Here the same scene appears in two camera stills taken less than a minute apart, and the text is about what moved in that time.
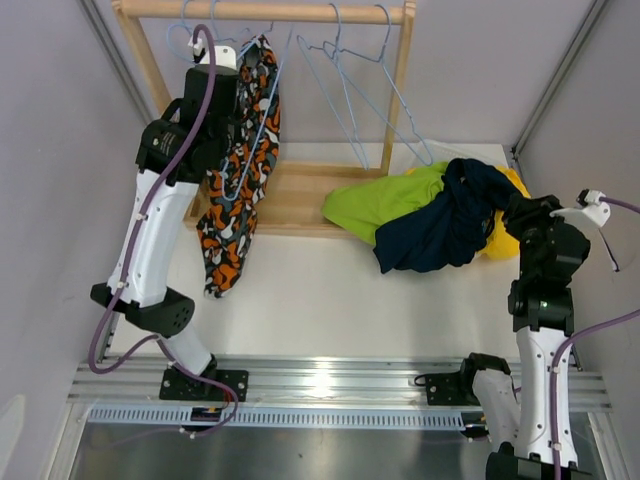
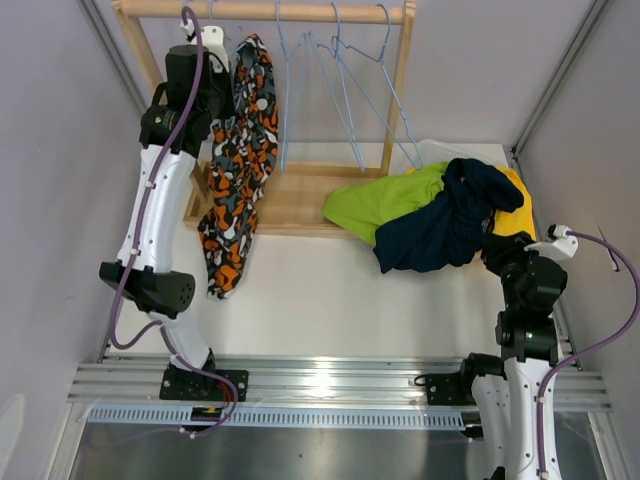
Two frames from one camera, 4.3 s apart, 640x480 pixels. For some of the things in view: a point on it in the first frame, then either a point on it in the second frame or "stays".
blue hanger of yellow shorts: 214,36 to 287,57
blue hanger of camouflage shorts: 265,114 to 212,3
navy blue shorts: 453,230 stays
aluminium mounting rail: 288,394 stays
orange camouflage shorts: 235,187 stays
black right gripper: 523,210 to 500,247
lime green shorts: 362,208 stays
